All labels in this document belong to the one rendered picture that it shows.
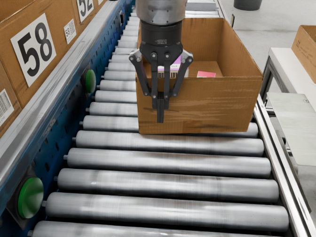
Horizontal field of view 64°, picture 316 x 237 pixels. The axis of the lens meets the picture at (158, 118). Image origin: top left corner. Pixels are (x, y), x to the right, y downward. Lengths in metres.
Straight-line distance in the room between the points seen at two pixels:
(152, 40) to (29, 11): 0.30
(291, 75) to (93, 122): 0.70
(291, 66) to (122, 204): 0.81
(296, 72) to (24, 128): 0.89
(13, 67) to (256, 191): 0.56
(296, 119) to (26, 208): 0.69
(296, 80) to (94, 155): 0.72
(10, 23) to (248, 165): 0.58
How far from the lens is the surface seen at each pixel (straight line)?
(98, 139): 0.68
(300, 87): 0.97
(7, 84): 0.56
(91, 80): 0.77
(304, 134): 0.77
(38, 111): 0.57
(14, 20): 0.60
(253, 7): 4.35
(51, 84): 0.65
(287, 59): 1.14
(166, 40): 0.46
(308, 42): 1.10
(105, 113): 0.78
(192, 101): 0.61
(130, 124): 0.71
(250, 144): 0.69
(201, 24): 0.94
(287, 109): 0.84
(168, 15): 0.44
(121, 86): 0.87
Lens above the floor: 1.21
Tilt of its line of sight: 40 degrees down
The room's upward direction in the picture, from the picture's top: straight up
